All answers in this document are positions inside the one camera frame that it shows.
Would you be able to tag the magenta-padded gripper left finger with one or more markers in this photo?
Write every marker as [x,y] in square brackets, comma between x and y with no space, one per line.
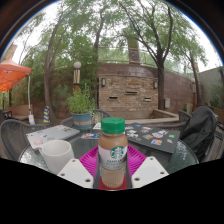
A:
[75,173]

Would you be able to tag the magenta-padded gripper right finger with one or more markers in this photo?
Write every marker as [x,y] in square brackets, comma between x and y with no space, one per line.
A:
[150,171]

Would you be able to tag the green-capped coffee drink bottle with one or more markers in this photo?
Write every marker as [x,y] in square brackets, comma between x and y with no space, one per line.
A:
[112,156]

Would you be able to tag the white ceramic cup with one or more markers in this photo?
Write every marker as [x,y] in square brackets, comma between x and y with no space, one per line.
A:
[56,156]

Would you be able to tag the black laptop with stickers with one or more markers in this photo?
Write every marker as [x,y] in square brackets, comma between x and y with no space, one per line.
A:
[153,136]

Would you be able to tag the colourful photo card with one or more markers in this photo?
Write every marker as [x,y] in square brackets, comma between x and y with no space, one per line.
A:
[90,135]

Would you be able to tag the silver laptop with stickers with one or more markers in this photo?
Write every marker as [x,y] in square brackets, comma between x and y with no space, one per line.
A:
[50,133]

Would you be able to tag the white sticker sheet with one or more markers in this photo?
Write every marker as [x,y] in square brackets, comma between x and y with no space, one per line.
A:
[97,126]

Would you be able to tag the potted green plant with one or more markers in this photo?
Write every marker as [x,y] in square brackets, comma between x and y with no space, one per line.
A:
[81,120]

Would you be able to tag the blue yellow striped cone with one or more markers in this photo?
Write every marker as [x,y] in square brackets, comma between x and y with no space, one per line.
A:
[46,115]

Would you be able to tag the black backpack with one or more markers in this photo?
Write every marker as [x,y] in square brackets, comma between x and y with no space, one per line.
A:
[200,130]

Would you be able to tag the wooden bench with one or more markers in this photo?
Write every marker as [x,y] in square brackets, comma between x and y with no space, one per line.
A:
[20,111]

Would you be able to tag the orange patio umbrella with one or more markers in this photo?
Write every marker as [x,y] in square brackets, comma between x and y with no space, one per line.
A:
[11,73]

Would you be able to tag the grey wall box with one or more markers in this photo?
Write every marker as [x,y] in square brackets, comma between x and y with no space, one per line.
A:
[167,102]

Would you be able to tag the wooden lamp post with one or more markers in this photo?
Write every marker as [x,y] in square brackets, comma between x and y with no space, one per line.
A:
[194,96]
[77,76]

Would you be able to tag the black wall lamp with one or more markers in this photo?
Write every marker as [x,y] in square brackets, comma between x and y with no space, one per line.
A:
[103,82]
[155,84]

